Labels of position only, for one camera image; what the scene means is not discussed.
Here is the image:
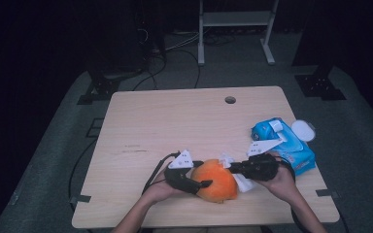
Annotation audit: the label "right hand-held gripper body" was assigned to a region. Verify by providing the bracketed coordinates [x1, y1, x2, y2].
[246, 138, 285, 183]

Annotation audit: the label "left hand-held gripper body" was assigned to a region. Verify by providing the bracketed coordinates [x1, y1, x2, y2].
[163, 149, 206, 195]

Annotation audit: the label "orange plush toy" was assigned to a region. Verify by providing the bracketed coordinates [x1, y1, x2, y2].
[189, 158, 239, 204]

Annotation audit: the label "white wet wipe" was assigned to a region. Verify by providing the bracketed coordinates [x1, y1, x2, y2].
[219, 152, 256, 193]

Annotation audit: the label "blue wet wipe pack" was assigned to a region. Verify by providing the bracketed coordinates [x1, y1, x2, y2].
[251, 116, 318, 177]

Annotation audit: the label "person's right hand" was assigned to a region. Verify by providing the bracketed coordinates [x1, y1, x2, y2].
[255, 154, 297, 206]

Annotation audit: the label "person's left hand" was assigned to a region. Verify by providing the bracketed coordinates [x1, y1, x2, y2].
[142, 168, 188, 204]

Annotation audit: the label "black tape strip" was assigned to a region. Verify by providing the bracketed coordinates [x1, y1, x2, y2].
[315, 188, 340, 199]
[69, 194, 92, 205]

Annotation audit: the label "black floor tape rectangle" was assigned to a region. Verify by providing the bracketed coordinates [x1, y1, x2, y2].
[85, 117, 105, 139]

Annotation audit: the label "black stand base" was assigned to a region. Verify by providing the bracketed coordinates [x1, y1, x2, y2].
[294, 64, 348, 101]
[77, 71, 121, 106]

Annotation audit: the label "left hand-held gripper cable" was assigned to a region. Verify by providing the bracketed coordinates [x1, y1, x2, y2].
[141, 150, 182, 195]

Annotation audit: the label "hand-held gripper cable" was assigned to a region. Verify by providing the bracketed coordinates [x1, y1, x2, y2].
[277, 157, 305, 233]
[141, 150, 182, 195]

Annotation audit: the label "right hand-held gripper cable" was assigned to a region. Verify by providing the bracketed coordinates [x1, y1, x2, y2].
[277, 157, 305, 233]

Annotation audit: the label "black floor cables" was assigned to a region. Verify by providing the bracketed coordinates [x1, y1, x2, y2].
[132, 48, 202, 91]

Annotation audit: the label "thin black floor cable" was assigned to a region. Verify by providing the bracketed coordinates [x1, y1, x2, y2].
[67, 138, 98, 208]

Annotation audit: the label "white metal frame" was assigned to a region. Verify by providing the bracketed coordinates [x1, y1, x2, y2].
[197, 0, 280, 67]

